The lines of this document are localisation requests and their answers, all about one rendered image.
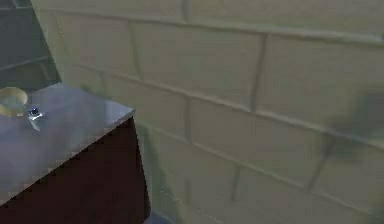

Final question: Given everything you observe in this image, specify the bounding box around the dark brown cabinet grey top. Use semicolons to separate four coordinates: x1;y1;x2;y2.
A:
0;82;152;224

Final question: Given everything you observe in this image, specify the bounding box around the small blue silver object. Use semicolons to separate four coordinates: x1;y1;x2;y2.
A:
27;106;44;122

